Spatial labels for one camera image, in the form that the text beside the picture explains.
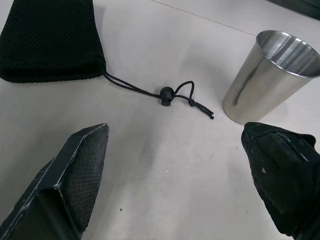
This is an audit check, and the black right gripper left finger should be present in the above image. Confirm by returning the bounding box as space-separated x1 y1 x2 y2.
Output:
0 122 110 240

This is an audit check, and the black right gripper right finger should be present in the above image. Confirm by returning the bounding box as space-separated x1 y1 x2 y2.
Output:
240 121 320 240

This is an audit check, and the stainless steel cup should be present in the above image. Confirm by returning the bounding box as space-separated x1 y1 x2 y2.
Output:
221 29 320 125

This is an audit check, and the black cup with gold interior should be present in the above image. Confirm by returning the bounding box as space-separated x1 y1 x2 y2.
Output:
0 0 216 121

